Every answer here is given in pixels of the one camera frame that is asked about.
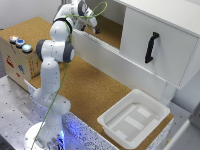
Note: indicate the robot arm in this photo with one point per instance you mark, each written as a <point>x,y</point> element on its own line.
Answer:
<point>50,76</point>

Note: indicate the blue button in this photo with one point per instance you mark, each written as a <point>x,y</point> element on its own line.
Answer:
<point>20,42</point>

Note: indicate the white sliding door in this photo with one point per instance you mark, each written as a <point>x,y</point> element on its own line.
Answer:
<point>173,50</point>

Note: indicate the purple block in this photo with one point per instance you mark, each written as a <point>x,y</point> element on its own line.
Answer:
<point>96,31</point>

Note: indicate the white plastic box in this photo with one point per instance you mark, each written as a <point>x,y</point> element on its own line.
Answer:
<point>133,120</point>

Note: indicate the wooden drawer box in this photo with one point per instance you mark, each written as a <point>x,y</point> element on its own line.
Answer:
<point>23,28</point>

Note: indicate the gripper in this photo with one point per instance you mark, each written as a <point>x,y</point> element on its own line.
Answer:
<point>90,19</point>

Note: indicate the red button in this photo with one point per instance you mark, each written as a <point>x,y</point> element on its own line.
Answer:
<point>13,39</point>

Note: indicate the green button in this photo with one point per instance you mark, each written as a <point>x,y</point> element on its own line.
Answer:
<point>27,48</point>

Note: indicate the white cabinet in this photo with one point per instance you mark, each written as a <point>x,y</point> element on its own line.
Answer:
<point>100,55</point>

